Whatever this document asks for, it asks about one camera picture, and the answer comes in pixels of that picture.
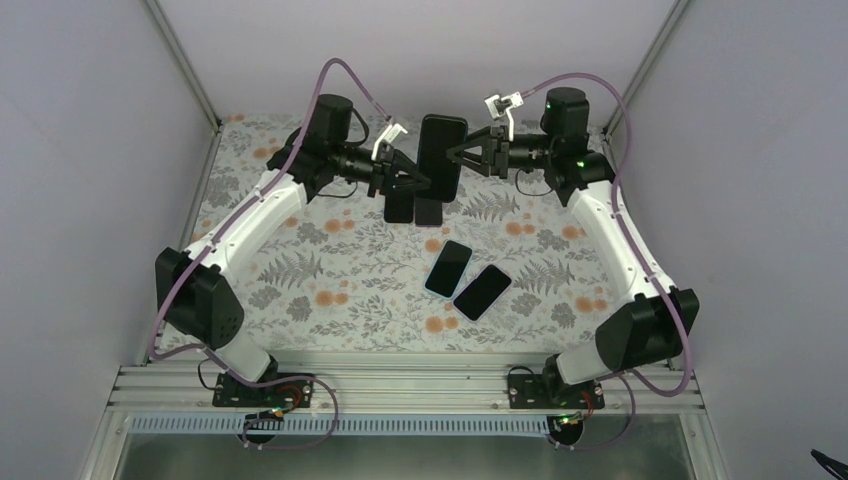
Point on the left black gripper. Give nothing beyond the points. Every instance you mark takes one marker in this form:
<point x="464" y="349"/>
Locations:
<point x="382" y="170"/>

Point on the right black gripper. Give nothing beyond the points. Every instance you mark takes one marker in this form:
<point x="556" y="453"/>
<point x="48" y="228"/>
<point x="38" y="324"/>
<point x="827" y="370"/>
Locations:
<point x="498" y="158"/>

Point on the black smartphone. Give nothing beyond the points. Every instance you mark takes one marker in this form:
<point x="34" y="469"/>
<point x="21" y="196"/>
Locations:
<point x="438" y="133"/>

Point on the black phone case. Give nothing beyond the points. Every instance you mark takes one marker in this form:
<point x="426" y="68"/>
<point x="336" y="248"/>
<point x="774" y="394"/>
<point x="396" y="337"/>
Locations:
<point x="399" y="208"/>

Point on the purple smartphone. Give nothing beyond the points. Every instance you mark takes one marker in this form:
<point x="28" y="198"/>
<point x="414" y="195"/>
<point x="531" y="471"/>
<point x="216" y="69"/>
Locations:
<point x="428" y="212"/>

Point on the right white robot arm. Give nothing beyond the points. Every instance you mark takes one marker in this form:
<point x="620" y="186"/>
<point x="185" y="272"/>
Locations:
<point x="652" y="317"/>

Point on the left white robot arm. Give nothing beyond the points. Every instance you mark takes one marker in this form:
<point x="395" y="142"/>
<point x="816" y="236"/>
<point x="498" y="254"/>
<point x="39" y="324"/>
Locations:
<point x="195" y="286"/>

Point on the smartphone in clear case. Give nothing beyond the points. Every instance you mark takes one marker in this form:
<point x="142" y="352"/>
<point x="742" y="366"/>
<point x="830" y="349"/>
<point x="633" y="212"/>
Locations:
<point x="482" y="292"/>

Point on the floral patterned table mat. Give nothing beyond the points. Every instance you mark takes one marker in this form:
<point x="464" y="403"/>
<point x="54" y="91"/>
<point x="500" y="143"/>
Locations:
<point x="336" y="276"/>

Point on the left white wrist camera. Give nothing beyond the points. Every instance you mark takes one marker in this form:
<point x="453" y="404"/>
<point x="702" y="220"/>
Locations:
<point x="387" y="136"/>

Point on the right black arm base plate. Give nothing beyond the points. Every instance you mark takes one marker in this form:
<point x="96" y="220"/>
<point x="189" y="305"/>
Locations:
<point x="527" y="389"/>

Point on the right aluminium frame post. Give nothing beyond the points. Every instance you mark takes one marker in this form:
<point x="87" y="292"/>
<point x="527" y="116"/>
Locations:
<point x="667" y="29"/>

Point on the aluminium frame post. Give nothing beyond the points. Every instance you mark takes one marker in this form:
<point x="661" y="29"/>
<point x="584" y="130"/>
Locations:
<point x="177" y="52"/>
<point x="667" y="29"/>

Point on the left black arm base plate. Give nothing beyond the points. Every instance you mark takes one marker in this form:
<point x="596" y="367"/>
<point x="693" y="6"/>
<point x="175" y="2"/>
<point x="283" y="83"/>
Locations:
<point x="230" y="393"/>

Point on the left aluminium frame post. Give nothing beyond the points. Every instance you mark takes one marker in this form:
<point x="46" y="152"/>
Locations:
<point x="177" y="52"/>

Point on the aluminium mounting rail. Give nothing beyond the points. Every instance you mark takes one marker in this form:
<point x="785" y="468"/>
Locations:
<point x="364" y="382"/>

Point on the slotted grey cable duct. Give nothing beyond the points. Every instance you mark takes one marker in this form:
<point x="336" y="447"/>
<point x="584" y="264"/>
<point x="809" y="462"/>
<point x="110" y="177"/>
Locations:
<point x="303" y="424"/>

